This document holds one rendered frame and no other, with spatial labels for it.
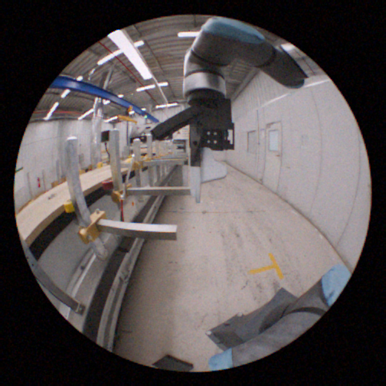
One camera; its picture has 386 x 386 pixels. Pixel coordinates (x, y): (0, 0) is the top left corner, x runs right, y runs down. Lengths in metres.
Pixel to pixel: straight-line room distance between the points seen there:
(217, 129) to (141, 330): 1.17
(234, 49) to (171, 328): 1.23
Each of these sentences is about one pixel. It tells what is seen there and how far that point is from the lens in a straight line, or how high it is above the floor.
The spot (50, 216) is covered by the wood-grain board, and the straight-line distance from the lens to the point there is 0.52.
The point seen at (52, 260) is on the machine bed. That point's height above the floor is 0.75.
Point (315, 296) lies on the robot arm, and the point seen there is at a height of 0.83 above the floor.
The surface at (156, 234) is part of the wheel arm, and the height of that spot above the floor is 0.82.
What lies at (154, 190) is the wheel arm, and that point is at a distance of 0.53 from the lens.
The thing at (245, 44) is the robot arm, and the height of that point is 1.21.
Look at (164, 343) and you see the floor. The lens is 1.05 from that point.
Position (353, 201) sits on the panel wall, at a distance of 2.28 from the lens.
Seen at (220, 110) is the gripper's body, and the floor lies 1.10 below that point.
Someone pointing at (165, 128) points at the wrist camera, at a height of 1.07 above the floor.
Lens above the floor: 1.02
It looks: 21 degrees down
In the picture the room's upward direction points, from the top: straight up
